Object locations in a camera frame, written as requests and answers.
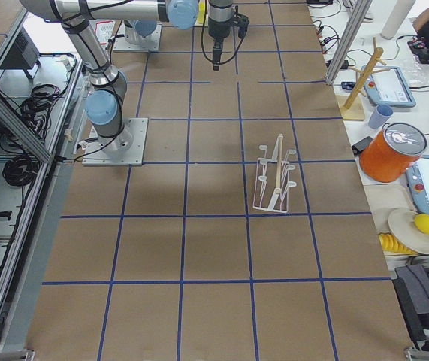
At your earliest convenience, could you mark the aluminium frame post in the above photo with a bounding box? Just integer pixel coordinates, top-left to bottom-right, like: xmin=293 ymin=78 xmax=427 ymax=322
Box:
xmin=325 ymin=0 xmax=372 ymax=85

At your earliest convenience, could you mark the wooden mug tree stand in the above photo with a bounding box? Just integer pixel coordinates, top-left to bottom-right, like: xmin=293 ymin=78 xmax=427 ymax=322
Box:
xmin=336 ymin=38 xmax=386 ymax=121

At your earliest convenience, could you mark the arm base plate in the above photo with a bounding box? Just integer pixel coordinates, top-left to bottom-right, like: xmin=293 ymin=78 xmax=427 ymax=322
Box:
xmin=82 ymin=118 xmax=148 ymax=166

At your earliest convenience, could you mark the blue cup on side table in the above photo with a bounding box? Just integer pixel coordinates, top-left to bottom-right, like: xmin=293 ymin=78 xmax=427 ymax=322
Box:
xmin=367 ymin=104 xmax=393 ymax=129

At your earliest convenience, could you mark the orange bucket with lid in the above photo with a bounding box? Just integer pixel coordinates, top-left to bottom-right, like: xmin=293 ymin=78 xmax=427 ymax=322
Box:
xmin=359 ymin=123 xmax=427 ymax=183

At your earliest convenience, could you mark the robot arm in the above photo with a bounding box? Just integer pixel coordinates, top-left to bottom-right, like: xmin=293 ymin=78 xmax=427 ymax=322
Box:
xmin=21 ymin=1 xmax=249 ymax=93

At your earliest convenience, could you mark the black power adapter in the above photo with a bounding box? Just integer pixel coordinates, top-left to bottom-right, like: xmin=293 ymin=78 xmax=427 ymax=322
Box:
xmin=352 ymin=136 xmax=373 ymax=156

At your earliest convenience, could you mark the white wire cup rack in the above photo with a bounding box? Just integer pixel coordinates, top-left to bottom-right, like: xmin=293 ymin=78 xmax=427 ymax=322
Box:
xmin=252 ymin=133 xmax=297 ymax=214

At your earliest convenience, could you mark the beige plate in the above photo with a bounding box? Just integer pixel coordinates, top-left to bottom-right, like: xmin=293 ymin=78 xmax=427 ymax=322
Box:
xmin=388 ymin=208 xmax=429 ymax=254

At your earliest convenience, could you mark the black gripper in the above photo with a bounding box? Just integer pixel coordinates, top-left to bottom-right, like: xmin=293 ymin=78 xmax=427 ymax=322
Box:
xmin=208 ymin=0 xmax=249 ymax=71

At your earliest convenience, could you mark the blue teach pendant far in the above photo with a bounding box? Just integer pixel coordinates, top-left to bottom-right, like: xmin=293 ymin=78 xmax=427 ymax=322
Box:
xmin=364 ymin=66 xmax=416 ymax=108

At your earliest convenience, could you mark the yellow lemon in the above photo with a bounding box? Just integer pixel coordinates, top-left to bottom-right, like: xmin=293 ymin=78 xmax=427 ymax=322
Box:
xmin=413 ymin=214 xmax=429 ymax=235

